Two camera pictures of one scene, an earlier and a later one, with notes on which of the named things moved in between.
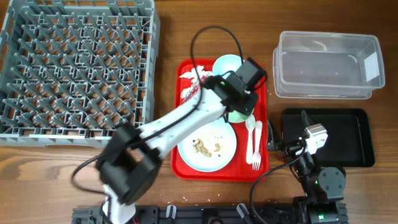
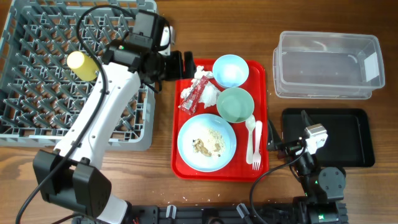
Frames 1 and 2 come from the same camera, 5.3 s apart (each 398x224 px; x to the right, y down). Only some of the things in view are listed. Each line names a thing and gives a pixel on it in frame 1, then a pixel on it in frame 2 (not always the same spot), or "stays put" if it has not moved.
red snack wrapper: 194,89 stays put
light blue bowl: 226,63 stays put
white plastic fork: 257,159 stays put
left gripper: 250,109 to 178,71
